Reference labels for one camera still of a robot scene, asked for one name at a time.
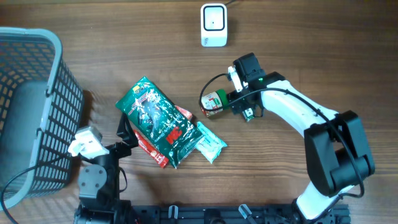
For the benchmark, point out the teal wet wipes packet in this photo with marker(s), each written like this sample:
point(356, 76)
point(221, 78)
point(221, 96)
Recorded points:
point(210, 145)

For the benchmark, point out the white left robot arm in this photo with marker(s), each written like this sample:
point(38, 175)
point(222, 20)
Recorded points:
point(99, 181)

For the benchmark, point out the green 3M glove packet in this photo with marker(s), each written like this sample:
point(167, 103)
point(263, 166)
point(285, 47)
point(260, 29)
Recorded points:
point(174, 135)

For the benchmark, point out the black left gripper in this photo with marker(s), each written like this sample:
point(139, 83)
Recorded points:
point(124, 131)

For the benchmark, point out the red snack stick packet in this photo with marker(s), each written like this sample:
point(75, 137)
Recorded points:
point(160, 159)

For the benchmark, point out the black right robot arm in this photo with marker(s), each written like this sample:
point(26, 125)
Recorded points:
point(337, 153)

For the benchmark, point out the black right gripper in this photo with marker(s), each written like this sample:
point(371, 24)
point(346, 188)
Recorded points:
point(239, 106)

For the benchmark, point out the green lid jar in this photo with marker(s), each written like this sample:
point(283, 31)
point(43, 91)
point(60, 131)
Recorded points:
point(214, 102)

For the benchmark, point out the red white tissue packet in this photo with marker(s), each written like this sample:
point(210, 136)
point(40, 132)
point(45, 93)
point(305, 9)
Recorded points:
point(185, 112)

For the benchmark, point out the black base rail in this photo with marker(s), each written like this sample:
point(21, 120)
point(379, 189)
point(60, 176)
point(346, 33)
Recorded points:
point(236, 214)

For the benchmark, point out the green battery pack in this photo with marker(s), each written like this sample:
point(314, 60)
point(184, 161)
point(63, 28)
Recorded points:
point(248, 114)

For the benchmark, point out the white barcode scanner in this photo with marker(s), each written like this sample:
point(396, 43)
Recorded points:
point(214, 25)

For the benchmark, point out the grey plastic mesh basket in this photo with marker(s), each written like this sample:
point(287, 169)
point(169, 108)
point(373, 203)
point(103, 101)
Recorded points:
point(41, 107)

